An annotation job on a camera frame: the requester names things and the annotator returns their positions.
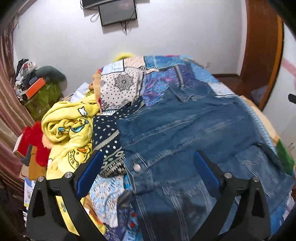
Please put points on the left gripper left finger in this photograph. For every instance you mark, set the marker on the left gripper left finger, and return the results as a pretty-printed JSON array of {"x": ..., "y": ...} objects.
[{"x": 44, "y": 220}]

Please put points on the blue denim jacket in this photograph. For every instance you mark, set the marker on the blue denim jacket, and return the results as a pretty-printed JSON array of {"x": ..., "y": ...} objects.
[{"x": 170, "y": 199}]

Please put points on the clothes pile on left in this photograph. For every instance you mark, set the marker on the clothes pile on left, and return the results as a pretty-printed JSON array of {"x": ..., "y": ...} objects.
[{"x": 25, "y": 76}]

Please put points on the purple cloth on floor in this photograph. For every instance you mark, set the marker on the purple cloth on floor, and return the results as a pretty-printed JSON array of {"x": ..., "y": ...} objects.
[{"x": 258, "y": 94}]

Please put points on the wooden door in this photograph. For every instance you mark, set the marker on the wooden door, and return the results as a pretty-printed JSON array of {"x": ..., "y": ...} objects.
[{"x": 263, "y": 51}]

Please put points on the red plush toy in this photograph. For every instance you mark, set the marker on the red plush toy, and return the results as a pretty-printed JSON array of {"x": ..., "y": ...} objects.
[{"x": 32, "y": 136}]

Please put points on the yellow cartoon blanket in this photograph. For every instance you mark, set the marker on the yellow cartoon blanket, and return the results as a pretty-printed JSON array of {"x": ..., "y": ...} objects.
[{"x": 69, "y": 126}]

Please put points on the green patterned bag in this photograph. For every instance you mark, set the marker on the green patterned bag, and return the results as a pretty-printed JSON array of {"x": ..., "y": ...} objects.
[{"x": 43, "y": 100}]

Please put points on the orange box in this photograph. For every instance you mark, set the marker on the orange box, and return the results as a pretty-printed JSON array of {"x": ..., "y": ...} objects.
[{"x": 33, "y": 89}]

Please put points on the dark green cushion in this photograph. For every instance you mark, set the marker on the dark green cushion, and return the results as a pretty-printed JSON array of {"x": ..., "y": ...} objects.
[{"x": 50, "y": 74}]

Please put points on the blue patchwork bedsheet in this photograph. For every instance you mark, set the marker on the blue patchwork bedsheet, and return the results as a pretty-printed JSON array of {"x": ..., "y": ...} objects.
[{"x": 111, "y": 193}]

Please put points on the wall mounted television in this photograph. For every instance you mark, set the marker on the wall mounted television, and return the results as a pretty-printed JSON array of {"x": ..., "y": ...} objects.
[{"x": 112, "y": 12}]

